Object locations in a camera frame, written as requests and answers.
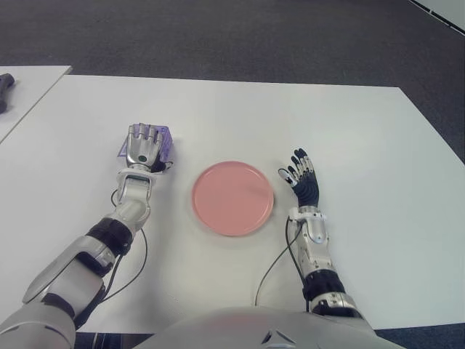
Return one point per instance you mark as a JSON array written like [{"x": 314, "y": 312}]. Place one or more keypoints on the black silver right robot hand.
[{"x": 309, "y": 189}]

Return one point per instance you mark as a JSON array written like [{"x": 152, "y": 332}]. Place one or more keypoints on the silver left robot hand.
[{"x": 141, "y": 149}]

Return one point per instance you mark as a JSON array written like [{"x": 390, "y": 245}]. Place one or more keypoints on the purple tissue paper pack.
[{"x": 167, "y": 143}]

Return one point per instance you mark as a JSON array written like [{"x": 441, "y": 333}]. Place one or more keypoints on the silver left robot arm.
[{"x": 132, "y": 196}]

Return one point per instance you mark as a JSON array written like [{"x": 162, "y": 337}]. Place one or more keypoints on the pink round plate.
[{"x": 232, "y": 200}]

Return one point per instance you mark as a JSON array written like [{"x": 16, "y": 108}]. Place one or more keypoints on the black object on side table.
[{"x": 5, "y": 89}]

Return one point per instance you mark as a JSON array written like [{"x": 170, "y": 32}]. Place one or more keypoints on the grey robot torso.
[{"x": 236, "y": 329}]

